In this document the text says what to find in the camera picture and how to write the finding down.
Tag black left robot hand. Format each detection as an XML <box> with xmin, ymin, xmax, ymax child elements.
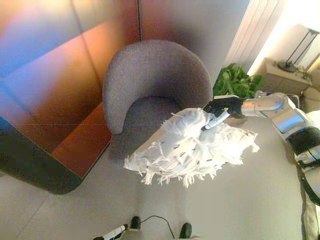
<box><xmin>93</xmin><ymin>223</ymin><xmax>129</xmax><ymax>240</ymax></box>

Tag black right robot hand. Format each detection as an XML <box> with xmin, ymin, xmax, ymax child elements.
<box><xmin>201</xmin><ymin>96</ymin><xmax>245</xmax><ymax>132</ymax></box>

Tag white fringed pillow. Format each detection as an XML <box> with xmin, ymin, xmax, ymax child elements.
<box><xmin>123</xmin><ymin>107</ymin><xmax>261</xmax><ymax>189</ymax></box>

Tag wooden planter box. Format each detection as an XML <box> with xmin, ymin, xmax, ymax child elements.
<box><xmin>213</xmin><ymin>94</ymin><xmax>239</xmax><ymax>101</ymax></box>

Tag black left robot foot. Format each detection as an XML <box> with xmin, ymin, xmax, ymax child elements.
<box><xmin>130</xmin><ymin>215</ymin><xmax>142</xmax><ymax>230</ymax></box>

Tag black robot foot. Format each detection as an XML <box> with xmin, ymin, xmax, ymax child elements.
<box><xmin>130</xmin><ymin>215</ymin><xmax>142</xmax><ymax>230</ymax></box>
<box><xmin>179</xmin><ymin>222</ymin><xmax>193</xmax><ymax>239</ymax></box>

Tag green leafy plant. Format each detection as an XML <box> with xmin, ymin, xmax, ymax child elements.
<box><xmin>211</xmin><ymin>62</ymin><xmax>264</xmax><ymax>99</ymax></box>

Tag beige side table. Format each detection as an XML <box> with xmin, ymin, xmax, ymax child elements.
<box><xmin>258</xmin><ymin>56</ymin><xmax>314</xmax><ymax>96</ymax></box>

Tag black right robot foot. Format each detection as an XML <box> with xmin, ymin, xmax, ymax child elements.
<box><xmin>179</xmin><ymin>222</ymin><xmax>193</xmax><ymax>239</ymax></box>

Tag white pleated curtain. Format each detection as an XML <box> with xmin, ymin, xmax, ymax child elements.
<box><xmin>224</xmin><ymin>0</ymin><xmax>288</xmax><ymax>74</ymax></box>

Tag grey fabric armchair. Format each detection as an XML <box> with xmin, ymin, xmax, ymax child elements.
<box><xmin>102</xmin><ymin>39</ymin><xmax>214</xmax><ymax>162</ymax></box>

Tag thin black floor cable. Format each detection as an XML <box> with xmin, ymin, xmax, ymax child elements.
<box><xmin>140</xmin><ymin>215</ymin><xmax>180</xmax><ymax>238</ymax></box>

